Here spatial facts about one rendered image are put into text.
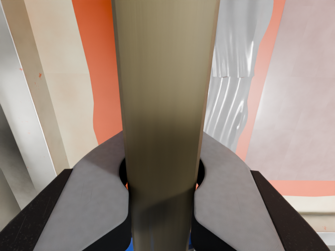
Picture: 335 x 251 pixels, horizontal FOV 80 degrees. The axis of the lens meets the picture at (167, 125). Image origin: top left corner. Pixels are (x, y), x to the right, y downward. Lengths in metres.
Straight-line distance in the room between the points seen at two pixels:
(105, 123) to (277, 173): 0.28
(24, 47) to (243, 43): 0.23
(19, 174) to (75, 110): 1.70
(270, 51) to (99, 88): 0.21
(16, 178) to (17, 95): 1.76
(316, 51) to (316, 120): 0.10
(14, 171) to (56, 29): 1.75
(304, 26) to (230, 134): 0.15
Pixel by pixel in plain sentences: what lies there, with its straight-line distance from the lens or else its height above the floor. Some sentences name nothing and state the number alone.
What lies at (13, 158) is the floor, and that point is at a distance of 1.89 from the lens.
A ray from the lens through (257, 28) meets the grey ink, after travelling 0.26.
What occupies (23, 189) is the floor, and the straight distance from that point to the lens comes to 2.08.
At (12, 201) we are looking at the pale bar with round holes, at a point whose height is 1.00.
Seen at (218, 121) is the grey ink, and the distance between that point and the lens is 0.28.
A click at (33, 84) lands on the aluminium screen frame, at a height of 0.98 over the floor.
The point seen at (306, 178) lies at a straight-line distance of 0.41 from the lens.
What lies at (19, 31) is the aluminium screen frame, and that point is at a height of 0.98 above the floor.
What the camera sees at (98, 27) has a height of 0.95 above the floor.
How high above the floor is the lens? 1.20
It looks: 61 degrees down
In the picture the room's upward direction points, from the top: 179 degrees clockwise
